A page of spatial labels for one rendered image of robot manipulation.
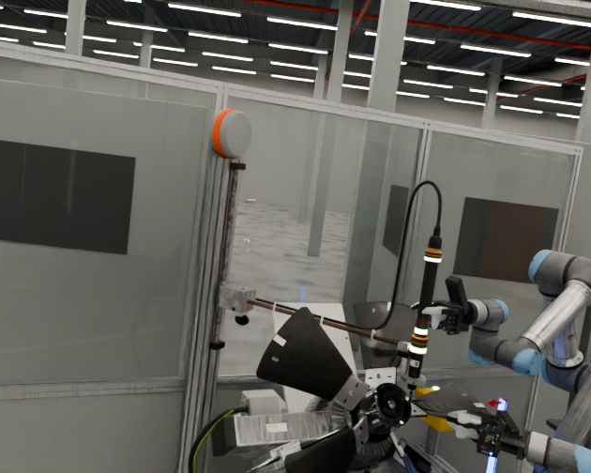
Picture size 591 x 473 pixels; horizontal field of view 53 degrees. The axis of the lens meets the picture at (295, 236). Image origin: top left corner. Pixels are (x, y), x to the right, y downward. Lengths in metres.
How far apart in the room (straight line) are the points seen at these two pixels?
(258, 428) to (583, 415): 0.85
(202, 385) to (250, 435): 0.48
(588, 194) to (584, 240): 0.32
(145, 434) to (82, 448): 0.21
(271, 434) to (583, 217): 3.41
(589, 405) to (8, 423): 1.73
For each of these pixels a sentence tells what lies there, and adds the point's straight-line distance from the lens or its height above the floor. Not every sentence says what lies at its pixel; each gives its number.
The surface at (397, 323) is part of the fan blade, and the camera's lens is 1.81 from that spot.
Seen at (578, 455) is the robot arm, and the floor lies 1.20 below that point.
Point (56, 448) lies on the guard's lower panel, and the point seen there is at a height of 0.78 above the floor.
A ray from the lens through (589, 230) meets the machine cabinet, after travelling 4.68.
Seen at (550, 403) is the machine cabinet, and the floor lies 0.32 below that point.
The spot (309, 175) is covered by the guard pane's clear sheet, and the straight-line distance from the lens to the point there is 2.22.
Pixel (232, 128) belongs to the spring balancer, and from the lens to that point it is 1.91.
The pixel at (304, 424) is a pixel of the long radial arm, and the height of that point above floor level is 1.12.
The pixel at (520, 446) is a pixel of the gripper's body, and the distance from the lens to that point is 1.68.
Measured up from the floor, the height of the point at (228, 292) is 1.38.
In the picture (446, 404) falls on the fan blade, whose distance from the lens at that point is 1.81.
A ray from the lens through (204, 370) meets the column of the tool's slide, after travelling 2.05.
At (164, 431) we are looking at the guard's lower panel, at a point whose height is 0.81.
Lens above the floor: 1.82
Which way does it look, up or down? 7 degrees down
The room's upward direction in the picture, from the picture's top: 7 degrees clockwise
